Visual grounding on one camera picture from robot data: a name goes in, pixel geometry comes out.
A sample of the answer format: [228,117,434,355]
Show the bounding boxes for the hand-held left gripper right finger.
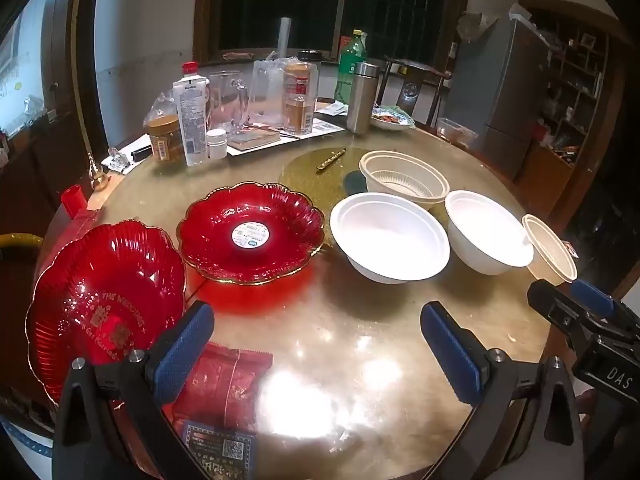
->
[420,301,586,480]

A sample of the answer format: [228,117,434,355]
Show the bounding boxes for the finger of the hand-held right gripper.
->
[527,280,626,357]
[570,279,640,337]

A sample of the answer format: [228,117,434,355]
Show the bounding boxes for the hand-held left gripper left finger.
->
[51,300,216,480]

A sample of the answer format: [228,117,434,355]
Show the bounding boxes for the beige ribbed plastic bowl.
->
[359,150,451,211]
[521,214,578,286]

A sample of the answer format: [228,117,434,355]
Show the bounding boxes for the red plate gold lettering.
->
[26,220,187,406]

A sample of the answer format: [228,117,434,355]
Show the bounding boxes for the small white bowl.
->
[444,190,535,276]

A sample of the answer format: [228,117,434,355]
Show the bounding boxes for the red plate white sticker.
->
[176,183,326,286]

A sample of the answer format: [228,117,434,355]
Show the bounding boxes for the large white bowl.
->
[329,192,451,285]

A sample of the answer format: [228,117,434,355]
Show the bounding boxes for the red packet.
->
[162,342,275,436]

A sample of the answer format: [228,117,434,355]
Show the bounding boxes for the blue printed packet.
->
[181,420,257,480]

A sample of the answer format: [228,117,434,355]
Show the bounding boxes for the red plastic container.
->
[61,185,103,241]

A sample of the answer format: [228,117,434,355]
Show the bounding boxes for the brass rod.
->
[72,0,112,192]

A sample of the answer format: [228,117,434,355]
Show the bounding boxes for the clear plastic box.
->
[436,117,480,148]

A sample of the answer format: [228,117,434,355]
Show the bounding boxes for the white papers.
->
[102,132,153,173]

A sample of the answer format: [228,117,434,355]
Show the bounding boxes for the small white jar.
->
[206,128,228,160]

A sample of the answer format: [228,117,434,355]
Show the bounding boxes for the wooden shelf cabinet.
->
[520,0,626,231]

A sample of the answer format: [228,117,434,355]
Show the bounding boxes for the amber jar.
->
[145,112,186,164]

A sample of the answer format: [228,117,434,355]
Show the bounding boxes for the gold round mat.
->
[277,147,451,216]

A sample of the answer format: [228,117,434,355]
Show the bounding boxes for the brown book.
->
[229,126,282,152]

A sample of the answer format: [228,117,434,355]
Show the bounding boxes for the grey refrigerator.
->
[447,10,551,181]

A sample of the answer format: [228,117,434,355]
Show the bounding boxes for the plate of food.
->
[371,105,417,132]

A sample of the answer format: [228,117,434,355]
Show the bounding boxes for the glass pitcher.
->
[207,70,251,136]

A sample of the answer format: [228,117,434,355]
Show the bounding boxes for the white tray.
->
[227,115,347,157]

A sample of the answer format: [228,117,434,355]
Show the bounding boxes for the wooden chair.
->
[375,57,452,128]

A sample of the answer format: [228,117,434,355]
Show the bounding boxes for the steel thermos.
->
[346,60,381,134]

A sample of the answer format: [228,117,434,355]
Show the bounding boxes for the clear plastic container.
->
[250,57,288,126]

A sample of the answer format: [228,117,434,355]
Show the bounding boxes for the tall jar red label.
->
[283,58,319,135]

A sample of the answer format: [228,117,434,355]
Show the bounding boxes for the green plastic bottle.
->
[334,29,369,105]

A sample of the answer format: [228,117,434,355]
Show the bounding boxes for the large framed mirror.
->
[0,0,76,126]

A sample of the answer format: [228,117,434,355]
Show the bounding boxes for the clear plastic roll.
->
[278,16,292,61]

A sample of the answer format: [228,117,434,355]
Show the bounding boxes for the dark window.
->
[192,0,471,66]

